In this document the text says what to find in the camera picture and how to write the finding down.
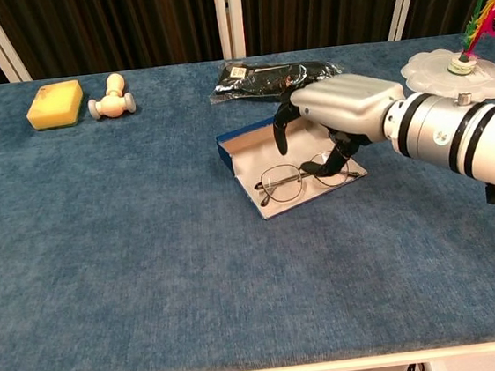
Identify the black item in plastic bag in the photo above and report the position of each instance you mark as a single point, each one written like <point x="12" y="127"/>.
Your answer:
<point x="263" y="82"/>

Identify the blue rectangular box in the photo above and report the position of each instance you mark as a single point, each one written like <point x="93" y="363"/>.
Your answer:
<point x="253" y="154"/>

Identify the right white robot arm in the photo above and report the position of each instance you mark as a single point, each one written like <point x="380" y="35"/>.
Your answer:
<point x="468" y="140"/>

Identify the blue felt table cloth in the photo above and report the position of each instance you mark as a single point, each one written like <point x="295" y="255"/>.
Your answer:
<point x="150" y="271"/>

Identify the dark pleated curtain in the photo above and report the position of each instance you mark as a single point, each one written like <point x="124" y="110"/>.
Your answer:
<point x="124" y="25"/>

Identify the yellow sponge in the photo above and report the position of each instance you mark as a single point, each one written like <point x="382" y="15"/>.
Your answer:
<point x="55" y="104"/>

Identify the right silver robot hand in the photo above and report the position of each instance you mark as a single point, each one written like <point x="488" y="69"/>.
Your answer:
<point x="345" y="104"/>

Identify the white scalloped plate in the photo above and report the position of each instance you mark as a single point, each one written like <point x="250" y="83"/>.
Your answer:
<point x="430" y="71"/>

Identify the wooden massage roller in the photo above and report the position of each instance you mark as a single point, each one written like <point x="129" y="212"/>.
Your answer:
<point x="111" y="104"/>

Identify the wire-frame eyeglasses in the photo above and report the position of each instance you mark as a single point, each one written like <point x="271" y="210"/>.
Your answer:
<point x="300" y="172"/>

